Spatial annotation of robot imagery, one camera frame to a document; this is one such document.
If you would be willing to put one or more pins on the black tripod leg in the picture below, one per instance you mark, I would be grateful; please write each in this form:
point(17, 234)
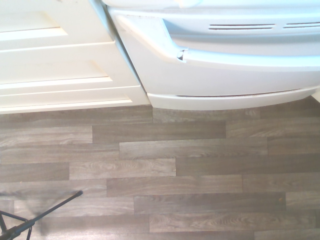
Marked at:
point(50, 210)

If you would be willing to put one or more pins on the cream kitchen cabinet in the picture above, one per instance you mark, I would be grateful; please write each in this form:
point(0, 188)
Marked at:
point(62, 62)

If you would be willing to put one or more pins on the white oven bottom drawer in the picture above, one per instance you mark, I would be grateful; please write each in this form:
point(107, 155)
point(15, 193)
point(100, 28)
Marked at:
point(225, 100)

